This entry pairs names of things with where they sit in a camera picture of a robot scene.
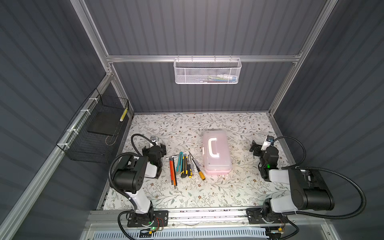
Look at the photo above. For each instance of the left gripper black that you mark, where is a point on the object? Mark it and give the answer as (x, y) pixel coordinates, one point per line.
(160, 150)

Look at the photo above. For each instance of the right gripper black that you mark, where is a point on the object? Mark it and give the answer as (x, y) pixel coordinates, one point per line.
(258, 149)

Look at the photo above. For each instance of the orange black pencil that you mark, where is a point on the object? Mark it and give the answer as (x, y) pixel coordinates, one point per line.
(174, 172)

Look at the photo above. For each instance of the pink plastic tool box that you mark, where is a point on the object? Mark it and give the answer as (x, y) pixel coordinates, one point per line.
(216, 153)

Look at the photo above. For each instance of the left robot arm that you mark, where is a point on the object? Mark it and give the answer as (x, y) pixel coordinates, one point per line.
(126, 176)

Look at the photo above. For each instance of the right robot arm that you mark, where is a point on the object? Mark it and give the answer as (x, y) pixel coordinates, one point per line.
(308, 190)

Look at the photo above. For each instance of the teal utility knife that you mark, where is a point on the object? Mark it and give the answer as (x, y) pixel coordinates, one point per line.
(179, 167)

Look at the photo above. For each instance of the yellow black utility knife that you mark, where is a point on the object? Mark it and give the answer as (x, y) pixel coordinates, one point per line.
(184, 171)

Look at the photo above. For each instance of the small yellow black screwdriver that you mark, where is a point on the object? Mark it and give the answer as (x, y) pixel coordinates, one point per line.
(189, 169)

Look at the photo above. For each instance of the small grey screwdriver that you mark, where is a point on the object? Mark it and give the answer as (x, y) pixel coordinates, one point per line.
(192, 167)

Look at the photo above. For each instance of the yellow marker in black basket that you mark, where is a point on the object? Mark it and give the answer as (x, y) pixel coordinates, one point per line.
(123, 114)

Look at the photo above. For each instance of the black plate in basket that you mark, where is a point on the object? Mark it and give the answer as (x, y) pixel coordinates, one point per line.
(105, 124)

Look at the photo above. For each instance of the markers in white basket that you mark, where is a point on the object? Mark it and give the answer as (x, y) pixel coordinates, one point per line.
(229, 79)

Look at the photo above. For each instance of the orange handled screwdriver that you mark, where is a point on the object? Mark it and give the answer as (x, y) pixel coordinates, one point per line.
(202, 176)

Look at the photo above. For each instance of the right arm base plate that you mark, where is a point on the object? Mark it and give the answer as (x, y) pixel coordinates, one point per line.
(261, 216)

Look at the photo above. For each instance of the black wire basket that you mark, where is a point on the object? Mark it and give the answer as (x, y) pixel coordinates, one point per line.
(80, 145)

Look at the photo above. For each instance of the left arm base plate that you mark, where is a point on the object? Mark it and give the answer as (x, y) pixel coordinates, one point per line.
(151, 219)

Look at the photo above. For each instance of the aluminium front rail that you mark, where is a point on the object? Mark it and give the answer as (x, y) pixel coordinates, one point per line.
(181, 218)

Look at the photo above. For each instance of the white wire mesh basket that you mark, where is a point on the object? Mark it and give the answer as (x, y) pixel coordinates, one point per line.
(189, 71)

